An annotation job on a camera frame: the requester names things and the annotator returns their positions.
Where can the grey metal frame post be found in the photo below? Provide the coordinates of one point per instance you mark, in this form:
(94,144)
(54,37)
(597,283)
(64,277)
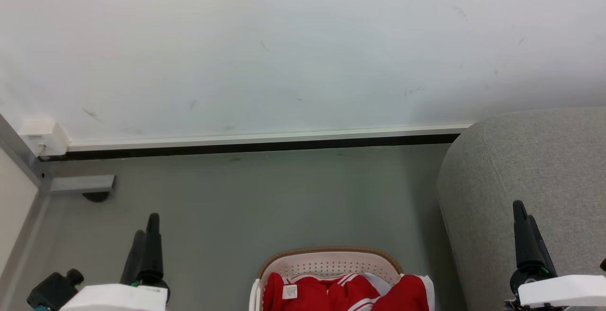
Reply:
(71,184)

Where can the grey fabric sofa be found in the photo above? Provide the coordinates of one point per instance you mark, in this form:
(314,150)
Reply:
(525,188)

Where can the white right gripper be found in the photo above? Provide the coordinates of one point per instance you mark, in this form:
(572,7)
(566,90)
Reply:
(561,291)

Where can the red garment with white stripes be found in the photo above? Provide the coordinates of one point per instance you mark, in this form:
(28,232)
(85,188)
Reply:
(312,294)

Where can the black caster foot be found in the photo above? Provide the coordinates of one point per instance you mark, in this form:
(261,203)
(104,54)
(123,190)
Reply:
(96,197)

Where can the white wall socket box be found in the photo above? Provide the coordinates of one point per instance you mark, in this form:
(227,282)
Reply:
(45,137)

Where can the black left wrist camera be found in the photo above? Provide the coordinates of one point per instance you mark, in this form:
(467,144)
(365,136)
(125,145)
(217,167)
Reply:
(53,291)

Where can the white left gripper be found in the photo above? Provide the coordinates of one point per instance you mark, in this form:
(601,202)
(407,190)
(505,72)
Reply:
(116,297)

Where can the white and black baseboard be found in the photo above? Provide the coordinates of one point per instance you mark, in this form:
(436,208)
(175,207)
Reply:
(265,141)

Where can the beige partition panel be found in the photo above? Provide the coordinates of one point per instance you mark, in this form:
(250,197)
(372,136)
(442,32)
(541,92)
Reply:
(13,202)

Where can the white laundry basket brown rim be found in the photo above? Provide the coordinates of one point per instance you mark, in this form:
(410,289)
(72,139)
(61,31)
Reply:
(326,266)

